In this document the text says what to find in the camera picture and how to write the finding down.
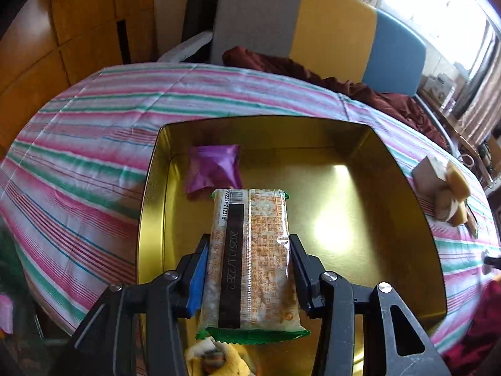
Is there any yellow sponge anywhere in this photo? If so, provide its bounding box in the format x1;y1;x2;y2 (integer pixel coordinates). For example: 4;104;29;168
434;190;470;228
445;162;472;201

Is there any grey bed rail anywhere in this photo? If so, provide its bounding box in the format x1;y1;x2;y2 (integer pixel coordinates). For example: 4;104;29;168
415;94;458;155

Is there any cracker packet with green edges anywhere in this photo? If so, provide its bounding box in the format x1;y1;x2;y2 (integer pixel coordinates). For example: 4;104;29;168
195;188;312;345

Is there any gold metal tin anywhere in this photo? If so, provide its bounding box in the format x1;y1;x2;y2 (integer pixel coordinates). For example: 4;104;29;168
137;115;449;376

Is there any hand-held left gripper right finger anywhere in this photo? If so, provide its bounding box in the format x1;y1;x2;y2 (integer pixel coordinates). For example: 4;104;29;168
287;234;452;376

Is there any pink plastic object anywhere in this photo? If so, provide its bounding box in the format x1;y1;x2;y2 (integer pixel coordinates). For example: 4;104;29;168
0;294;14;333

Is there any wooden wardrobe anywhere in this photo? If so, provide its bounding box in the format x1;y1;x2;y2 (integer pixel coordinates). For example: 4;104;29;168
0;0;161;149

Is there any maroon blanket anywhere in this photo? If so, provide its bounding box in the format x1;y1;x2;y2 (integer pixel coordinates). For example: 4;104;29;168
222;46;451;149

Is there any white cardboard box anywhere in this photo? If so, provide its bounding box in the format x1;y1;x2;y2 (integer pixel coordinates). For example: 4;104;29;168
425;72;457;102

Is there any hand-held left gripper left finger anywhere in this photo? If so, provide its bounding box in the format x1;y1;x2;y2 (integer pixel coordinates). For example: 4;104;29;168
68;233;212;376

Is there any red patterned clothing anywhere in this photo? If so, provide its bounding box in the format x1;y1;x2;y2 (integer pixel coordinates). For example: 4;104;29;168
442;278;501;376

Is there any beige curtain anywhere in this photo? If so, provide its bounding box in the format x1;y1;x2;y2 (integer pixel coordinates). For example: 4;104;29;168
456;39;501;145

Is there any white bed rail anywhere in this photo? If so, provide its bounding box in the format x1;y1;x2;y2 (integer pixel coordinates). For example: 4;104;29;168
157;31;214;63

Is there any striped bed sheet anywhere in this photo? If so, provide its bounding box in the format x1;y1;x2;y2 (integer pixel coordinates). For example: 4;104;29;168
0;63;501;357

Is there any yellow snack packet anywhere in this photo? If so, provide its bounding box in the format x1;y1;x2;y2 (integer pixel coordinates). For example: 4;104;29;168
184;337;255;376

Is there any tan wooden block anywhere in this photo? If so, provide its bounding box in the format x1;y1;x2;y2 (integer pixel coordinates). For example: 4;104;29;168
413;156;449;200

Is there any purple snack packet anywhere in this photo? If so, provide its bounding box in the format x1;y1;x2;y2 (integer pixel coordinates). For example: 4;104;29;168
185;144;243;200

